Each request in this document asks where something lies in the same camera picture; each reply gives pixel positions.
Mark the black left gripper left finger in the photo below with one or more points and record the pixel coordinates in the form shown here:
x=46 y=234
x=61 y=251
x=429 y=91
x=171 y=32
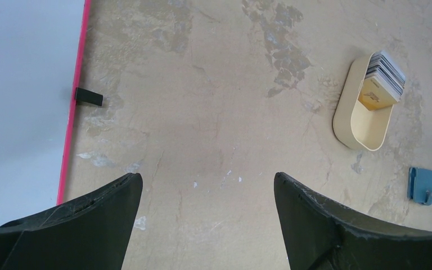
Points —
x=89 y=232

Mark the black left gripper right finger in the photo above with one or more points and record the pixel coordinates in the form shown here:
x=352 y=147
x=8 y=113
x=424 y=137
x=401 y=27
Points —
x=320 y=233

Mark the blue leather card holder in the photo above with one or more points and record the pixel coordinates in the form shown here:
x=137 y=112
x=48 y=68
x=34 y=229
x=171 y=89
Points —
x=419 y=188

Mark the cream oval card tray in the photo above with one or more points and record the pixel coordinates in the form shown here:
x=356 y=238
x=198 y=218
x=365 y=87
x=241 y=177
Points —
x=354 y=125

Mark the stack of cards in tray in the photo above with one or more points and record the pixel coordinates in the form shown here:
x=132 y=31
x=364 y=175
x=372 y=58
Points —
x=383 y=84

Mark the black whiteboard clip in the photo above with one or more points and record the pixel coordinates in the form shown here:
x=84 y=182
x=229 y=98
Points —
x=89 y=97

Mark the pink framed whiteboard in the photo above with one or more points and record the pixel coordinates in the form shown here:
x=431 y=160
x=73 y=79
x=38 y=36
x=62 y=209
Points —
x=39 y=55

